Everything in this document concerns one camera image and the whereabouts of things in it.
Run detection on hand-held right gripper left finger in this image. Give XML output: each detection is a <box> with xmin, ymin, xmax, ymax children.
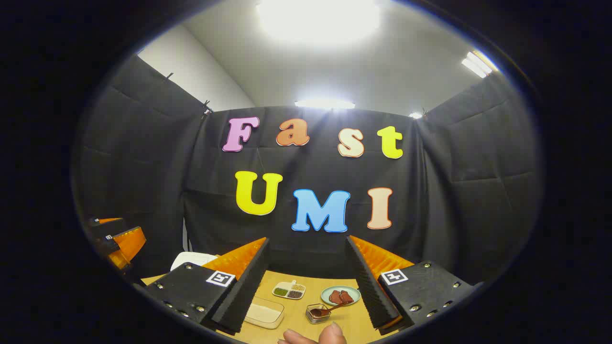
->
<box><xmin>143</xmin><ymin>237</ymin><xmax>271</xmax><ymax>334</ymax></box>

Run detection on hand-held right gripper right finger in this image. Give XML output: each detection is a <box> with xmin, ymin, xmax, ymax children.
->
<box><xmin>345</xmin><ymin>235</ymin><xmax>479</xmax><ymax>335</ymax></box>

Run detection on clear container of rice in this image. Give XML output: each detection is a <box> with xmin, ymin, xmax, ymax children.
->
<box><xmin>244</xmin><ymin>296</ymin><xmax>285</xmax><ymax>329</ymax></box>

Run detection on brown wooden spoon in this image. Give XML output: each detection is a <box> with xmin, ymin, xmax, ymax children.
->
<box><xmin>310</xmin><ymin>301</ymin><xmax>352</xmax><ymax>320</ymax></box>

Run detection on metal wire chopstick holder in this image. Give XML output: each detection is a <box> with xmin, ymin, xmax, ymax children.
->
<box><xmin>306</xmin><ymin>303</ymin><xmax>330</xmax><ymax>324</ymax></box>

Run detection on white rice cooker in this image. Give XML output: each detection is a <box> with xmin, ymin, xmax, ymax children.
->
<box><xmin>171</xmin><ymin>252</ymin><xmax>218</xmax><ymax>271</ymax></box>

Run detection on white divided grain dish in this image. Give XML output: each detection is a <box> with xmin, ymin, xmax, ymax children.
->
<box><xmin>272</xmin><ymin>280</ymin><xmax>306</xmax><ymax>300</ymax></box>

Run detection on pale green plate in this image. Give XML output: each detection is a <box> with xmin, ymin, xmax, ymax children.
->
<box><xmin>320</xmin><ymin>285</ymin><xmax>361</xmax><ymax>306</ymax></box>

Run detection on black backdrop cloth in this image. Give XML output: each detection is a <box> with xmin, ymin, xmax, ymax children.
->
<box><xmin>72</xmin><ymin>55</ymin><xmax>543</xmax><ymax>287</ymax></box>

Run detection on large round ceiling light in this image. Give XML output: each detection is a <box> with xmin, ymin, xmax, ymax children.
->
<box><xmin>256</xmin><ymin>0</ymin><xmax>381</xmax><ymax>44</ymax></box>

